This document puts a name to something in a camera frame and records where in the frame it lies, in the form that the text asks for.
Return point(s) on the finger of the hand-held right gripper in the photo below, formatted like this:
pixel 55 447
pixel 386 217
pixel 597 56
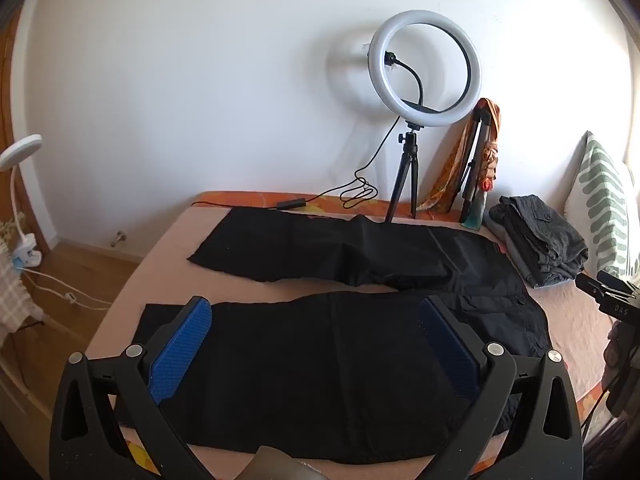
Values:
pixel 590 285

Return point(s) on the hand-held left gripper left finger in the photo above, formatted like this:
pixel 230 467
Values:
pixel 180 350

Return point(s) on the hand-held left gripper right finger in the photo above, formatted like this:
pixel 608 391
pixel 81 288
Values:
pixel 450 350

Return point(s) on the black pants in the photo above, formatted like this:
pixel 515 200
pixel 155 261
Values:
pixel 325 360

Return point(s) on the blue jeans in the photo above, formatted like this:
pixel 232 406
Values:
pixel 552 280

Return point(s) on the grey folded clothes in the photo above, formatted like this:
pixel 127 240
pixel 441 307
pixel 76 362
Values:
pixel 540 230

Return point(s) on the green striped pillow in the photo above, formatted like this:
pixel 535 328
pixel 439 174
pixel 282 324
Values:
pixel 600 210

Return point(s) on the metal door stop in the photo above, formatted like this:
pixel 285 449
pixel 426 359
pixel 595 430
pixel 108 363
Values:
pixel 119 238

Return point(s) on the teal patterned cloth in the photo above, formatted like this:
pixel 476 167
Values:
pixel 474 212

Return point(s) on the folded tripod with orange cloth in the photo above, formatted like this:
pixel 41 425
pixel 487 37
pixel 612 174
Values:
pixel 440 185

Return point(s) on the folded grey tripod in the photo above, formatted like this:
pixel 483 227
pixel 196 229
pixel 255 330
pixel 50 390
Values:
pixel 475 165

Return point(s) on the beige knit cloth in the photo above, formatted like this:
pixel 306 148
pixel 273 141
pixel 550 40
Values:
pixel 12 300

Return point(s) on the black tripod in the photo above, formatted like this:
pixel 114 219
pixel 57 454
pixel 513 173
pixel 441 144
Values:
pixel 406 170

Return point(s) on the white clip desk lamp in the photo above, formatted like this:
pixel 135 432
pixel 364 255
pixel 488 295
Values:
pixel 20 150

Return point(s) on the wooden door frame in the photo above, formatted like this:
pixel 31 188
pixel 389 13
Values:
pixel 7 110

